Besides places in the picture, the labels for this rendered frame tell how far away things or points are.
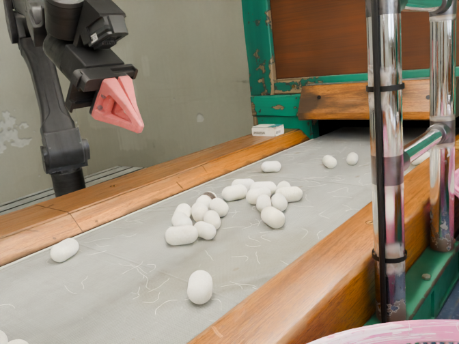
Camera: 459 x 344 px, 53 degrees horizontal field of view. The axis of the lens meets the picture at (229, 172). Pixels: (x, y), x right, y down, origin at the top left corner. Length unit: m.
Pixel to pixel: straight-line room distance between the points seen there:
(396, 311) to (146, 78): 2.20
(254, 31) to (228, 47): 1.07
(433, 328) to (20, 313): 0.32
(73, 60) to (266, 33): 0.51
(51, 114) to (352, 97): 0.58
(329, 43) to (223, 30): 1.20
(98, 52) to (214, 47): 1.52
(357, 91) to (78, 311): 0.67
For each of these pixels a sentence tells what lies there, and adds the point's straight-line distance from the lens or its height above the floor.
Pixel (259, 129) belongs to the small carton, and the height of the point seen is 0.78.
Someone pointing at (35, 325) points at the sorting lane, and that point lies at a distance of 0.42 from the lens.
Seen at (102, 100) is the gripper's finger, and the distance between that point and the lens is 0.67.
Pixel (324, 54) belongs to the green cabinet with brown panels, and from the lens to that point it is 1.00.
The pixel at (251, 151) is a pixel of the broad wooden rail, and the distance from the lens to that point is 0.86.
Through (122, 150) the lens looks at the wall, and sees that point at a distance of 2.73.
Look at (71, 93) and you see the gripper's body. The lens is 0.67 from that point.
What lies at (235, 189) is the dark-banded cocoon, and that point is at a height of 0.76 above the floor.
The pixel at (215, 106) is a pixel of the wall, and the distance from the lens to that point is 2.22.
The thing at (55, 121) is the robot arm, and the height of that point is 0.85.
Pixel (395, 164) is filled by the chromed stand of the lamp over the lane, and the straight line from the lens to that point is 0.35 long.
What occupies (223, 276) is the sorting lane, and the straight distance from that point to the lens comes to 0.43.
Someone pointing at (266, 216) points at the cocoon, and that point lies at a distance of 0.52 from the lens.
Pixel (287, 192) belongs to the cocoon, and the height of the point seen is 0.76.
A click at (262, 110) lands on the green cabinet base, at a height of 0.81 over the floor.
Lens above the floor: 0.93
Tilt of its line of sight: 14 degrees down
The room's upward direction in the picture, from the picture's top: 6 degrees counter-clockwise
